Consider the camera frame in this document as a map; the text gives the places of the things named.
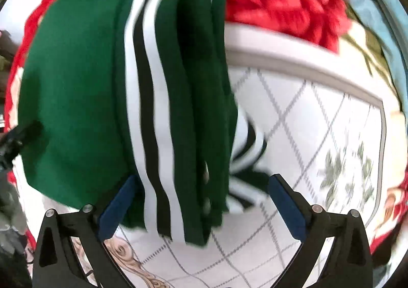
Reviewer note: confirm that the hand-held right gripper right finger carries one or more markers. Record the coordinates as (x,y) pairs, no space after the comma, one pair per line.
(288,208)

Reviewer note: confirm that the light blue cloth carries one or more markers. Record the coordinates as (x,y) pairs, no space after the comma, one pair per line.
(376,10)

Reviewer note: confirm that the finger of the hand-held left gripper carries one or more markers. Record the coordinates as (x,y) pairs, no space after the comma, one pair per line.
(22,136)

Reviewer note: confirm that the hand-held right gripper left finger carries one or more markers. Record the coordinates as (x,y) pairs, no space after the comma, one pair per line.
(116,208)

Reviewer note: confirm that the green and white striped jacket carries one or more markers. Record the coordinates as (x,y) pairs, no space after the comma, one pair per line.
(79,84)

